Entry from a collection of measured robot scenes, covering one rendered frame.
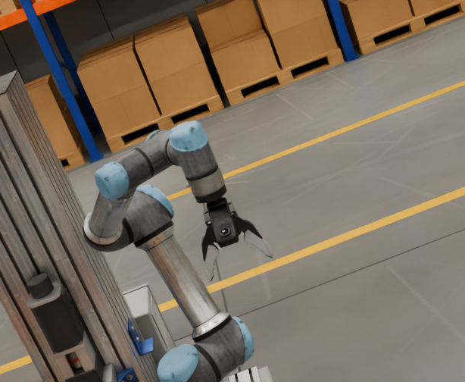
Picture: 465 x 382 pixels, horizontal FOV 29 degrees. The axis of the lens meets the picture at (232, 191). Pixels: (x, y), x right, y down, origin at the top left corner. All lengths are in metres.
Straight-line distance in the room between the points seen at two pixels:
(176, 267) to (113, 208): 0.35
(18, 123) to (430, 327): 2.67
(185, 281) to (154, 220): 0.18
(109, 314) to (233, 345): 0.34
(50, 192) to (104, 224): 0.21
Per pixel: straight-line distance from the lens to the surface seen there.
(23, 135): 2.22
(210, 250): 1.96
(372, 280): 4.90
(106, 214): 2.06
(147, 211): 2.29
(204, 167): 1.88
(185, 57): 8.77
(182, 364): 2.27
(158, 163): 1.94
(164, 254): 2.30
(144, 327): 2.69
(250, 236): 1.96
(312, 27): 8.87
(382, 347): 4.35
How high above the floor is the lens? 2.39
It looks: 21 degrees down
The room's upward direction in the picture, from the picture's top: 22 degrees counter-clockwise
